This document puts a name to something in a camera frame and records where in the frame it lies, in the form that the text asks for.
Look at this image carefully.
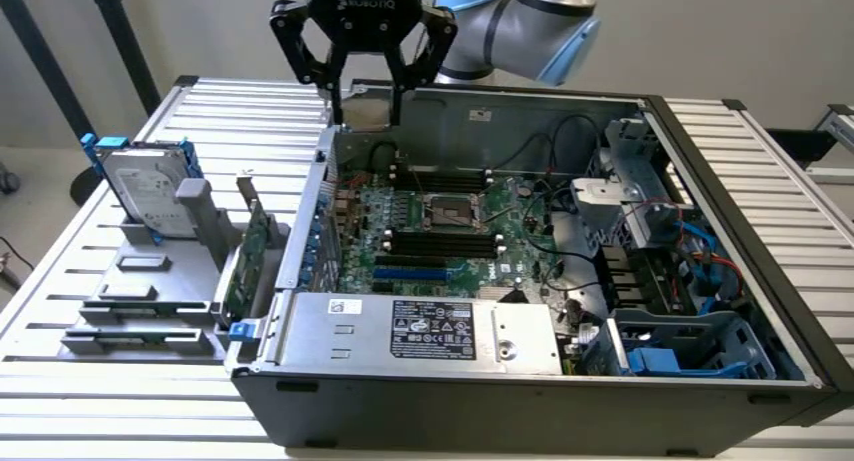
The aluminium side table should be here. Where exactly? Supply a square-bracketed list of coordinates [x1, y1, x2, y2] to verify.
[766, 102, 854, 185]

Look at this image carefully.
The hard disk with blue rails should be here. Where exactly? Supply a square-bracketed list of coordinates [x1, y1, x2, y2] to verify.
[79, 133, 203, 246]

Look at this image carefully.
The blue expansion slot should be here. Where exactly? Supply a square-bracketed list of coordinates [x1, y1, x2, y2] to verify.
[371, 266, 450, 282]

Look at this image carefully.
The green graphics card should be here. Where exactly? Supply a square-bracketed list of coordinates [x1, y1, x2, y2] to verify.
[218, 167, 280, 328]

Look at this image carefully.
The black open PC case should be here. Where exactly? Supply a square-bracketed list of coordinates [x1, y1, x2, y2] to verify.
[223, 78, 840, 458]

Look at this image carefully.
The silver power supply unit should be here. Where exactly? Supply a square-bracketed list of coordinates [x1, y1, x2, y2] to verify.
[274, 292, 563, 378]

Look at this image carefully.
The grey parts rack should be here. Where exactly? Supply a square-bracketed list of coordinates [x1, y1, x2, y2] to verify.
[59, 177, 296, 366]

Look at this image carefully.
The CPU socket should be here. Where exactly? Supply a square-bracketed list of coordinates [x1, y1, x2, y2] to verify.
[417, 192, 483, 231]

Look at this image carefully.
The black expansion slot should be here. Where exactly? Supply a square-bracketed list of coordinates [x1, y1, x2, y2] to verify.
[371, 254, 450, 270]

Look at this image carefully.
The black floor cable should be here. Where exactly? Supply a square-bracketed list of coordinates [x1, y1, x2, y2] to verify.
[0, 235, 36, 293]

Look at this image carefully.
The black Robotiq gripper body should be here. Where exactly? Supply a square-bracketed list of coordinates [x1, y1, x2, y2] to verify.
[308, 0, 426, 55]

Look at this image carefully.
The red wire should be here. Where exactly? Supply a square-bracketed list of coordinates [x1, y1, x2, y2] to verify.
[693, 250, 746, 302]

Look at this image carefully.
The green motherboard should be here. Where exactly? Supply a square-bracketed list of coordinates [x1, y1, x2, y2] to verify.
[328, 172, 563, 303]

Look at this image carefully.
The black stand pole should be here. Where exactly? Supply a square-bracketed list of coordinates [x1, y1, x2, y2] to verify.
[0, 0, 96, 138]
[98, 0, 163, 110]

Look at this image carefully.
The black wire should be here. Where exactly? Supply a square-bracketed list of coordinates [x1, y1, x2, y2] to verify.
[519, 113, 606, 187]

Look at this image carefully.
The grey metal disk bay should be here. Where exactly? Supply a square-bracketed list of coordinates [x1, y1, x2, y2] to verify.
[570, 116, 703, 255]

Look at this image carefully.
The blue plastic disk caddy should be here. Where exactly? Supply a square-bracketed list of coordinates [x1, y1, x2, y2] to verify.
[603, 308, 779, 381]

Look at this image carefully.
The black RAM slot bank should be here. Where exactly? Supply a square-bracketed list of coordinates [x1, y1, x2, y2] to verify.
[391, 166, 494, 193]
[387, 227, 503, 258]

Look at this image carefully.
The blue data wire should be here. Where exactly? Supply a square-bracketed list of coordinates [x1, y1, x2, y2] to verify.
[673, 219, 722, 315]

